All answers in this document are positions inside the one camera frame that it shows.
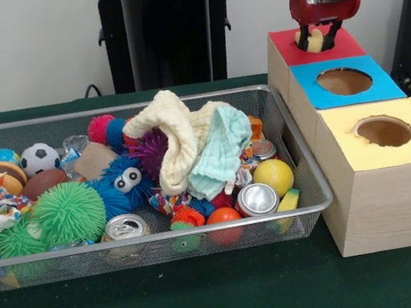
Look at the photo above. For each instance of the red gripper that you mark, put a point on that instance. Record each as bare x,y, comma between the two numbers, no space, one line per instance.
325,8

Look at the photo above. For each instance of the pale yellow plush toy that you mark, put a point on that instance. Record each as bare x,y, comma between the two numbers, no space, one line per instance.
315,41

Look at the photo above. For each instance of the mint green cloth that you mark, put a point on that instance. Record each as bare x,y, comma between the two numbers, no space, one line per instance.
220,148

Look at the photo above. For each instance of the cream waffle cloth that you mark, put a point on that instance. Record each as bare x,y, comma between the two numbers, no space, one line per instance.
176,135

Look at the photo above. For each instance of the purple spiky toy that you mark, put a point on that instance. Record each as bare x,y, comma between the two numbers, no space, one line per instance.
151,150

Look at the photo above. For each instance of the wooden box with three holes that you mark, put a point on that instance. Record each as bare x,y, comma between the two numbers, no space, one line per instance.
383,205

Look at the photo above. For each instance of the yellow ball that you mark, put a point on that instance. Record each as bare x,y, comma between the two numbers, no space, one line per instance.
275,178

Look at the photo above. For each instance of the crushed silver can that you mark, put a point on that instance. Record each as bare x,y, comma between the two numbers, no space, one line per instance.
257,199

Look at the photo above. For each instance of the blue furry googly-eyed toy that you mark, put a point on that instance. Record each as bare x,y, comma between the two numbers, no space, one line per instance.
121,182

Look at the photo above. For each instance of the green cloth table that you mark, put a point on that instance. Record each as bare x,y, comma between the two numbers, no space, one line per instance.
212,300

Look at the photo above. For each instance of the small soccer ball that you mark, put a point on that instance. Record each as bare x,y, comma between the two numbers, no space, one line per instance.
38,159

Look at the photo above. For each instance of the large green spiky ball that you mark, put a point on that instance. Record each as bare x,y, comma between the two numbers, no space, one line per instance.
69,213

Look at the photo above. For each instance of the brown toy football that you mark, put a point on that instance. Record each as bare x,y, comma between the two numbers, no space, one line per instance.
43,183

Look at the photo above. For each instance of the green spiky googly-eyed toy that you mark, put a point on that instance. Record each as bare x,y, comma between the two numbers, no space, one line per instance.
16,240

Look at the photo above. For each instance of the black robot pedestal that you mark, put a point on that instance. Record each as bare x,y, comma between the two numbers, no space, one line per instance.
165,36

